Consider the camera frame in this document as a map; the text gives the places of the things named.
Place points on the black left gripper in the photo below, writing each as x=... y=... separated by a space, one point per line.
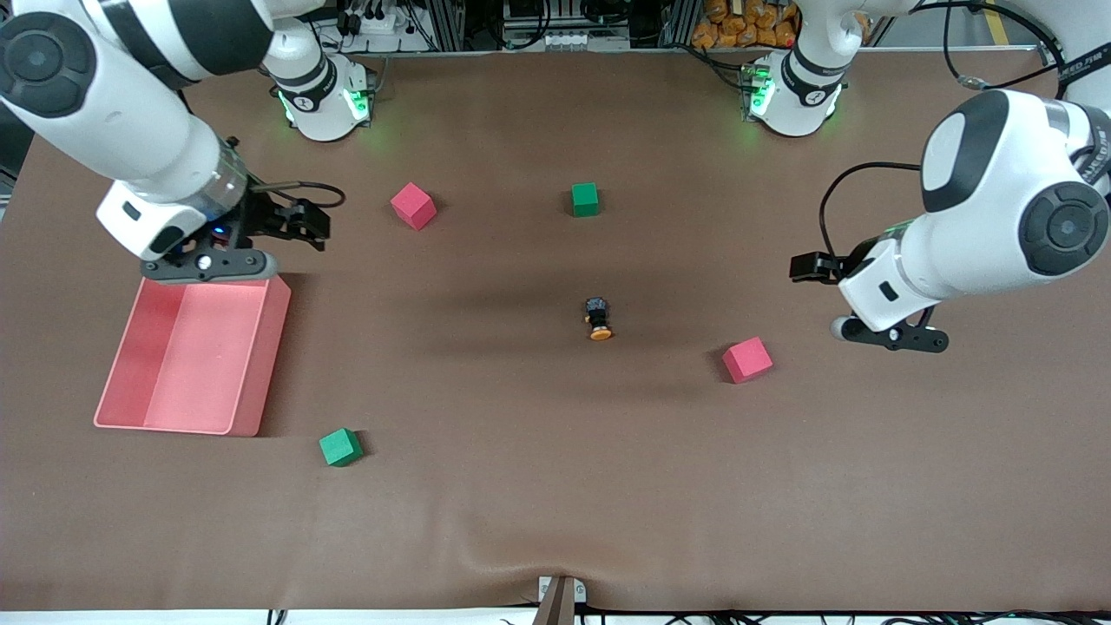
x=854 y=258

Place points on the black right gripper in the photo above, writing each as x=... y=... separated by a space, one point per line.
x=259 y=215

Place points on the orange mushroom push button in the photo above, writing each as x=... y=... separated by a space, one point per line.
x=599 y=319

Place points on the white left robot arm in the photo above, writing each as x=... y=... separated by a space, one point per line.
x=998 y=217

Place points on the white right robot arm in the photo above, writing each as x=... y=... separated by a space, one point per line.
x=113 y=121

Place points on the red foam cube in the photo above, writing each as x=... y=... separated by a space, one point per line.
x=413 y=207
x=746 y=360

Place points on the pink plastic tray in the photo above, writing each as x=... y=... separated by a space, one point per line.
x=195 y=365

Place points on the white power strip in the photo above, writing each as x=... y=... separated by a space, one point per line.
x=382 y=30

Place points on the green foam cube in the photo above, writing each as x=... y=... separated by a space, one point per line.
x=339 y=448
x=584 y=200

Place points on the orange snack packets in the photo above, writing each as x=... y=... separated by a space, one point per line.
x=742 y=26

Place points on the brown table mat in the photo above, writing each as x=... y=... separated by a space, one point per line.
x=555 y=486

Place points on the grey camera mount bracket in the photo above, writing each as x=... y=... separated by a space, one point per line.
x=560 y=599

